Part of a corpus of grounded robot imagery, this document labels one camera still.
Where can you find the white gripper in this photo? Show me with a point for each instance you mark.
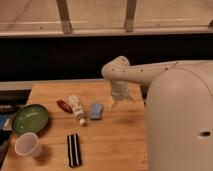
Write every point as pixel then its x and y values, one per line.
pixel 119 91

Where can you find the black striped eraser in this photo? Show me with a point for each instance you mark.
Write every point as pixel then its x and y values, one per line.
pixel 74 154

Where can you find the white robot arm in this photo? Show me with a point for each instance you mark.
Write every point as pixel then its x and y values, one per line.
pixel 178 110

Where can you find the blue sponge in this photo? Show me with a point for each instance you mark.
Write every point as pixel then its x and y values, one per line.
pixel 95 112

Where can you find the white squeeze tube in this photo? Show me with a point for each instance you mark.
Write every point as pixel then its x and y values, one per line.
pixel 77 109

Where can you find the red oval object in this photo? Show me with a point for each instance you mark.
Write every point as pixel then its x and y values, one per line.
pixel 64 106

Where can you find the green bowl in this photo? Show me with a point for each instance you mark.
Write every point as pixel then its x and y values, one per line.
pixel 30 118

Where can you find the white plastic cup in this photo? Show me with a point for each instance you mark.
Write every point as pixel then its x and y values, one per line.
pixel 28 145

